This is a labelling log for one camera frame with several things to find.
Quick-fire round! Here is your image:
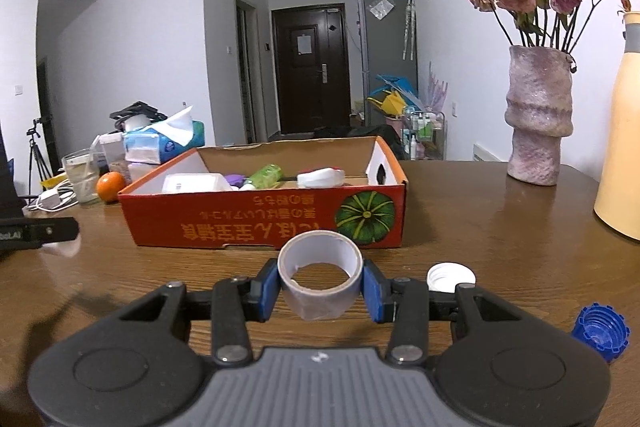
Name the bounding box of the yellow thermos jug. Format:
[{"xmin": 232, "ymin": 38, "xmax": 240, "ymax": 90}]
[{"xmin": 593, "ymin": 12, "xmax": 640, "ymax": 242}]

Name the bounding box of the white wall radiator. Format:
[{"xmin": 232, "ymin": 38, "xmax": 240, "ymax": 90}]
[{"xmin": 472, "ymin": 143, "xmax": 506, "ymax": 162}]

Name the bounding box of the blue tissue pack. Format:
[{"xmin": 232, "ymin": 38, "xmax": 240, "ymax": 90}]
[{"xmin": 122, "ymin": 105, "xmax": 206, "ymax": 165}]

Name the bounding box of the blue plastic bag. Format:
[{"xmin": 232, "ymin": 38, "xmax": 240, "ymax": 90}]
[{"xmin": 376, "ymin": 74, "xmax": 418, "ymax": 105}]

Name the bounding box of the yellow plastic bag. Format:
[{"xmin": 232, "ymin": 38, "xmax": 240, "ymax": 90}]
[{"xmin": 367, "ymin": 91, "xmax": 405, "ymax": 118}]

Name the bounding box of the black camera tripod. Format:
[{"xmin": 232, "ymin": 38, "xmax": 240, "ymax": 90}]
[{"xmin": 27, "ymin": 117, "xmax": 54, "ymax": 192}]

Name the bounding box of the white bottle cap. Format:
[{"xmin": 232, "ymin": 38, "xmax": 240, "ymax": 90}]
[{"xmin": 426, "ymin": 262, "xmax": 477, "ymax": 293}]

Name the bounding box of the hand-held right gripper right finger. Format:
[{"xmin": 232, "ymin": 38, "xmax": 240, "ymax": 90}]
[{"xmin": 362, "ymin": 259, "xmax": 521, "ymax": 365}]

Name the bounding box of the blue bottle cap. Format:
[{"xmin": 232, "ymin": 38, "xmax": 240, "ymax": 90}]
[{"xmin": 571, "ymin": 303, "xmax": 628, "ymax": 363}]

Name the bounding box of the white folded umbrella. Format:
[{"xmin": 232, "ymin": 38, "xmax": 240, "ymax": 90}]
[{"xmin": 401, "ymin": 0, "xmax": 417, "ymax": 60}]

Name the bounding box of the white translucent plastic box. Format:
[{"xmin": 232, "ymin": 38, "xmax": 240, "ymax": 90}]
[{"xmin": 161, "ymin": 173, "xmax": 233, "ymax": 194}]

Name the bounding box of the orange fruit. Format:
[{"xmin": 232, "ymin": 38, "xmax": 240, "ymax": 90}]
[{"xmin": 96, "ymin": 172, "xmax": 126, "ymax": 204}]

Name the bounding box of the metal trolley cart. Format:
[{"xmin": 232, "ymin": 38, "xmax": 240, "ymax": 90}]
[{"xmin": 402, "ymin": 106, "xmax": 447, "ymax": 160}]

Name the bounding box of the clear food container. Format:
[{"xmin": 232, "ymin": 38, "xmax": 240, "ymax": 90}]
[{"xmin": 97, "ymin": 133, "xmax": 127, "ymax": 180}]

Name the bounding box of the purple feather decoration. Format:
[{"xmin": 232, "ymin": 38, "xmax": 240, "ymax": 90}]
[{"xmin": 427, "ymin": 62, "xmax": 449, "ymax": 112}]

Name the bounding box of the grey refrigerator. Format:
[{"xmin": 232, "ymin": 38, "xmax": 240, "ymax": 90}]
[{"xmin": 357, "ymin": 0, "xmax": 420, "ymax": 128}]

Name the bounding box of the black folding frame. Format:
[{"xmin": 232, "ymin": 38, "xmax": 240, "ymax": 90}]
[{"xmin": 109, "ymin": 101, "xmax": 168, "ymax": 124}]

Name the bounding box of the red and white lint brush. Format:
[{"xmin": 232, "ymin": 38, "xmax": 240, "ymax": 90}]
[{"xmin": 296, "ymin": 166, "xmax": 347, "ymax": 188}]

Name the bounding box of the small white object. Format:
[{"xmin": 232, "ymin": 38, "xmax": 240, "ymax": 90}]
[{"xmin": 42, "ymin": 238, "xmax": 81, "ymax": 258}]

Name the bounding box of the grey interior doorway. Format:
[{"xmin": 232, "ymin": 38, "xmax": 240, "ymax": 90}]
[{"xmin": 235, "ymin": 0, "xmax": 261, "ymax": 145}]

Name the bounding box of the white tape roll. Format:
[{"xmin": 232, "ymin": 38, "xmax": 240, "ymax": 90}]
[{"xmin": 277, "ymin": 230, "xmax": 364, "ymax": 322}]

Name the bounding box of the orange cardboard box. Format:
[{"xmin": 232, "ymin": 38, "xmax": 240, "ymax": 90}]
[{"xmin": 117, "ymin": 136, "xmax": 410, "ymax": 250}]

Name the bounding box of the dark brown entrance door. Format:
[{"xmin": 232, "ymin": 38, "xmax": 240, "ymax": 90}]
[{"xmin": 271, "ymin": 3, "xmax": 349, "ymax": 135}]

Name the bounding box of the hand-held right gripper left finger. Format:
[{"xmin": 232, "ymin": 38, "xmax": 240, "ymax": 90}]
[{"xmin": 117, "ymin": 259, "xmax": 280, "ymax": 365}]

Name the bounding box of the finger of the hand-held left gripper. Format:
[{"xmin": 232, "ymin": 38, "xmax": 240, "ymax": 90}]
[{"xmin": 20, "ymin": 217, "xmax": 81, "ymax": 245}]

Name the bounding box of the white charger cable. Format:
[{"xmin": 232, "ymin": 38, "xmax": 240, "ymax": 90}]
[{"xmin": 22, "ymin": 186, "xmax": 81, "ymax": 212}]

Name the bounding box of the green cylindrical packet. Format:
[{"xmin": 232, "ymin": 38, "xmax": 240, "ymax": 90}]
[{"xmin": 247, "ymin": 163, "xmax": 284, "ymax": 188}]

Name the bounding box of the black backpack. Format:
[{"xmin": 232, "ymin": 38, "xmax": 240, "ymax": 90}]
[{"xmin": 312, "ymin": 123, "xmax": 406, "ymax": 160}]

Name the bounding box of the clear glass cup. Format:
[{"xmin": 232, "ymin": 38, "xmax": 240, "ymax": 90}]
[{"xmin": 61, "ymin": 148, "xmax": 102, "ymax": 206}]

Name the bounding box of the pink stone vase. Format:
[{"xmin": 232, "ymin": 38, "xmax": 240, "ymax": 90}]
[{"xmin": 504, "ymin": 45, "xmax": 575, "ymax": 186}]

